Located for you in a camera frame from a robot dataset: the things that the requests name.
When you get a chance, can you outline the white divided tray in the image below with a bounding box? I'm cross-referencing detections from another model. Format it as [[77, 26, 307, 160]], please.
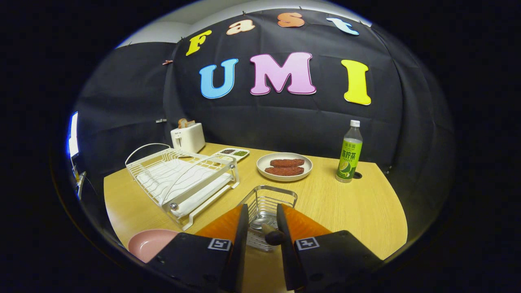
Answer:
[[212, 148, 250, 162]]

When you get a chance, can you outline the dark-handled spoon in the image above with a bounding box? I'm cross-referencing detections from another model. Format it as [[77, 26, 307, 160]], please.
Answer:
[[262, 223, 286, 246]]

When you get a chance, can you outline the beige round dish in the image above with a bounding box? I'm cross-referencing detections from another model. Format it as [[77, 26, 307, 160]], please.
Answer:
[[256, 152, 313, 181]]

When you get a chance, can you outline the bright white panel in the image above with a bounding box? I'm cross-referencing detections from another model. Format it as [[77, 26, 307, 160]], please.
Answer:
[[67, 111, 79, 159]]

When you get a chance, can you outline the white toaster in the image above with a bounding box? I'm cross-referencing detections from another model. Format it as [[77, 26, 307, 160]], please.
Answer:
[[171, 122, 206, 154]]

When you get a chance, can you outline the pink plate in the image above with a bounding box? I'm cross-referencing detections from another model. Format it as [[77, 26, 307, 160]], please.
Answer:
[[128, 229, 180, 263]]

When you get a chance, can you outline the white wire dish rack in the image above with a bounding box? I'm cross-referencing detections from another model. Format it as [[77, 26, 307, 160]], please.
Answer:
[[125, 143, 240, 231]]

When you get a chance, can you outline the green label drink bottle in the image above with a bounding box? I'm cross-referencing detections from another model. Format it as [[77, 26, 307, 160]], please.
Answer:
[[335, 120, 363, 183]]

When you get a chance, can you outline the metal wire basket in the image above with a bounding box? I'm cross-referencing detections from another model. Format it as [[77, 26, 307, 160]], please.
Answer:
[[238, 185, 298, 252]]

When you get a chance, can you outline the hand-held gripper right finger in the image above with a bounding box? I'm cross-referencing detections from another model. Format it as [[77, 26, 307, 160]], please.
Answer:
[[277, 203, 383, 291]]

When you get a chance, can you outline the red meat patty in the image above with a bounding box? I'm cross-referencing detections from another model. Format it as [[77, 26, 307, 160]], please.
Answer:
[[270, 159, 305, 168], [265, 166, 304, 176]]

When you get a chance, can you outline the black backdrop cloth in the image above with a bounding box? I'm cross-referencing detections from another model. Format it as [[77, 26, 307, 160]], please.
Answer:
[[75, 8, 454, 228]]

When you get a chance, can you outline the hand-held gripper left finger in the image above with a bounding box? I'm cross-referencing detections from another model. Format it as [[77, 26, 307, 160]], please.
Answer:
[[147, 203, 249, 293]]

